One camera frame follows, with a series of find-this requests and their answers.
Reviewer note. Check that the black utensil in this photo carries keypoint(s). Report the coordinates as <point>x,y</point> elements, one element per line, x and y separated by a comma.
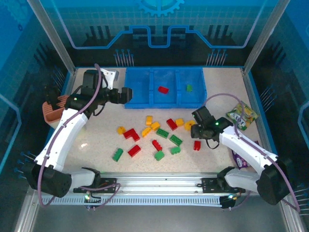
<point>52,96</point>

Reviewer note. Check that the yellow arch lego brick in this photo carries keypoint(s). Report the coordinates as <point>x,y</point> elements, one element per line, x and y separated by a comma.
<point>187,126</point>

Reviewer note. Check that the aluminium frame post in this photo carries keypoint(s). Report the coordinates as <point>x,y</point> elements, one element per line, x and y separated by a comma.
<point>265,36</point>
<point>53,38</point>

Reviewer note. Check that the black mounting plate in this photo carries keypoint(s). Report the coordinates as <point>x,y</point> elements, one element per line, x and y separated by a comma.
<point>108,181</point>
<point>210,184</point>

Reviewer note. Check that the green yellow candy bag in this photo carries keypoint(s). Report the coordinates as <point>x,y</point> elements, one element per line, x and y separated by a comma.
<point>242,115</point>

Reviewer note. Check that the blue three-compartment bin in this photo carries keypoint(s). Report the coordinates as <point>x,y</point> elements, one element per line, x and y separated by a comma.
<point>140,91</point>

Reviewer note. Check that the pink beige slotted holder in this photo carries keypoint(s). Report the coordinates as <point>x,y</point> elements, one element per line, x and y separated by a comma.
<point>51,114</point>

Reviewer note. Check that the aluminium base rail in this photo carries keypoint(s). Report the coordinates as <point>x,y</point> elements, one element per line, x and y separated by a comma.
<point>157,183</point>

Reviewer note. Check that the small red lego brick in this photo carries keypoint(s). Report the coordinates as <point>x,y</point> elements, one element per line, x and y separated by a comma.
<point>197,145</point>
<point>136,138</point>

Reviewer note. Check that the purple white candy bag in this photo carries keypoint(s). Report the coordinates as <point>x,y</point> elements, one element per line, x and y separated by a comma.
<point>239,160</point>

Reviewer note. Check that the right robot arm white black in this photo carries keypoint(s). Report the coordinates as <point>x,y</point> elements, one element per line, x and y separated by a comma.
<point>241,145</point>

